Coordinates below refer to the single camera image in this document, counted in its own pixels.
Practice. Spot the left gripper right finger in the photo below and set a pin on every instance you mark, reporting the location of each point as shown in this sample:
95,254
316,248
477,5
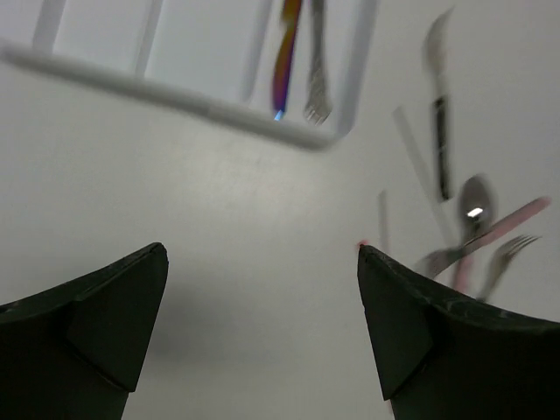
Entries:
440,354

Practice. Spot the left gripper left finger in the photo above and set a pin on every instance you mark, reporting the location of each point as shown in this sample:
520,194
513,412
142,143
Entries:
76,351

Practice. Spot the pink handled fork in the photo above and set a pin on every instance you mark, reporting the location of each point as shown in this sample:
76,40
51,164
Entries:
438,261

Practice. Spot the black handled fork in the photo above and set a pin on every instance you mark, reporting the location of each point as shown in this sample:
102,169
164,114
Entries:
501,260
435,61

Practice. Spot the pink handled spoon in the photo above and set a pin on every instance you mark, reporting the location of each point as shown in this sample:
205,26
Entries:
476,211

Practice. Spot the ornate silver knife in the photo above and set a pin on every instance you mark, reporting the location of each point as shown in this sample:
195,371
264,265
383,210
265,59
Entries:
318,106

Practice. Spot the iridescent rainbow knife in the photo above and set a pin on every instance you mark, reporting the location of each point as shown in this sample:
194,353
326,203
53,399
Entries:
282,69

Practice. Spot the white chopstick left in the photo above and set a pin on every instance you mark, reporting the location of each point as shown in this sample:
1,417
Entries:
383,221

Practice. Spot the white chopstick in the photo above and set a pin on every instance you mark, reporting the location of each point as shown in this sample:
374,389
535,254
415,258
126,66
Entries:
422,173
383,221

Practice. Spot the white chopstick upper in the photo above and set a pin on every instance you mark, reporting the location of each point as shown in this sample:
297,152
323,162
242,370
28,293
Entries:
422,173

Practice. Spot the white divided cutlery tray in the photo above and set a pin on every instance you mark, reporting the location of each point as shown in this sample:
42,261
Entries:
214,59

